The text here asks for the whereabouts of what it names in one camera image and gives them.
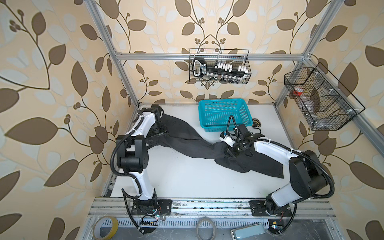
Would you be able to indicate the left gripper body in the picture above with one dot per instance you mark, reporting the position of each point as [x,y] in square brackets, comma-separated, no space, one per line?
[157,129]

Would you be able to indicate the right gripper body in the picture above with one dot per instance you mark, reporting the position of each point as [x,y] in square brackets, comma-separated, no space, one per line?
[236,148]

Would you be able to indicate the dark grey trousers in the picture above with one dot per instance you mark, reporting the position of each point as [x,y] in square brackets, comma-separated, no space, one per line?
[184,139]

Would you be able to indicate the teal plastic basket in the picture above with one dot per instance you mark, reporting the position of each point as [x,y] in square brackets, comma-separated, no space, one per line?
[214,114]

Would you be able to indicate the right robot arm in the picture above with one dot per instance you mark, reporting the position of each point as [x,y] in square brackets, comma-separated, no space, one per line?
[308,179]

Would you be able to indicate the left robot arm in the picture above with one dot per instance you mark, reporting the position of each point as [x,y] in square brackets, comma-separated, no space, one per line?
[130,157]

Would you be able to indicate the black white tool set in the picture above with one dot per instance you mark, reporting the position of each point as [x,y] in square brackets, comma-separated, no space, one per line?
[200,68]

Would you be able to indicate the red white small item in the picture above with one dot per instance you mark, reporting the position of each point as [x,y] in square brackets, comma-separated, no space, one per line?
[297,91]

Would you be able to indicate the yellow tape roll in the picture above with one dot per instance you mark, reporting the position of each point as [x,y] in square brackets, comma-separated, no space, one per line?
[105,228]

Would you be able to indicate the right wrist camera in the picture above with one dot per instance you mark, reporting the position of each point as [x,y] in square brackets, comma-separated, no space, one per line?
[224,137]

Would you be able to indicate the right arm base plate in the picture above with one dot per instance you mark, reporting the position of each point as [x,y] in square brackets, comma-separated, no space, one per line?
[264,208]

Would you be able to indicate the back wire basket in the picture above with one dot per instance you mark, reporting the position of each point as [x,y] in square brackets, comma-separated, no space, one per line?
[235,57]

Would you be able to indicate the wire basket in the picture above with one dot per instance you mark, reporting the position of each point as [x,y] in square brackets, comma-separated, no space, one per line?
[327,104]
[235,57]

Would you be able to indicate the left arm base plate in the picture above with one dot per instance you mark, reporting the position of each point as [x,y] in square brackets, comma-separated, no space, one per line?
[163,207]

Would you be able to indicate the aluminium front rail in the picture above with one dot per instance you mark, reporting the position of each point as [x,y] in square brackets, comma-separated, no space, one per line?
[317,209]

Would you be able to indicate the right wire basket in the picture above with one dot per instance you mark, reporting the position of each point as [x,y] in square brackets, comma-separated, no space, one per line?
[327,104]

